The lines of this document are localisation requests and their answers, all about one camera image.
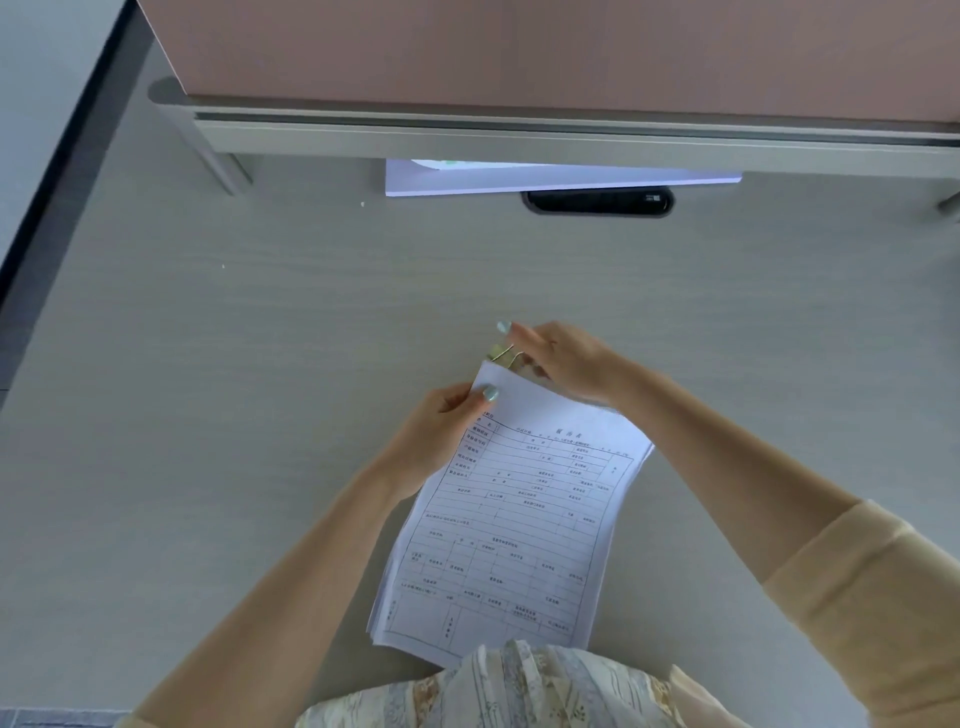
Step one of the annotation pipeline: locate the person's left hand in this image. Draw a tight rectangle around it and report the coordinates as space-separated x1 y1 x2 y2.
385 383 501 503

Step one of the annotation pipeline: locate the person's right hand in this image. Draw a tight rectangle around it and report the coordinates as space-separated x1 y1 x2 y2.
496 321 625 411

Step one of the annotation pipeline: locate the stack of printed form papers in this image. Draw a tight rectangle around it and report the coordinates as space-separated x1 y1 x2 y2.
366 359 656 668

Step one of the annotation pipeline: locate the person's left forearm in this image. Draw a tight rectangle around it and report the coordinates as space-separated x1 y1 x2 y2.
132 459 421 728

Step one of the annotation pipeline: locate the person's right forearm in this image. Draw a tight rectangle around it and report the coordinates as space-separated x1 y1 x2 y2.
600 360 864 594

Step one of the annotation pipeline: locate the stack of white paper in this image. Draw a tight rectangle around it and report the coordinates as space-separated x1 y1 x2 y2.
384 157 744 198

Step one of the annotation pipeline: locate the patterned floral garment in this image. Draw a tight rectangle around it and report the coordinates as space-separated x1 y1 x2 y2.
296 639 687 728

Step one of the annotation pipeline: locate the pink desk partition panel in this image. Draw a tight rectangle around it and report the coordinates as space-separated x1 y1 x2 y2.
135 0 960 126

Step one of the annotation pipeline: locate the cream yellow sleeve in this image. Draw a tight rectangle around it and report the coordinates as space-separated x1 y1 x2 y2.
667 499 960 728

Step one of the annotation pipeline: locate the black desk cable grommet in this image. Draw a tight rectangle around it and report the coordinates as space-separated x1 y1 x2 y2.
521 188 675 218

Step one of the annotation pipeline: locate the grey metal partition frame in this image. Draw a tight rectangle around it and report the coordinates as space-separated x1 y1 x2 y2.
147 76 960 217

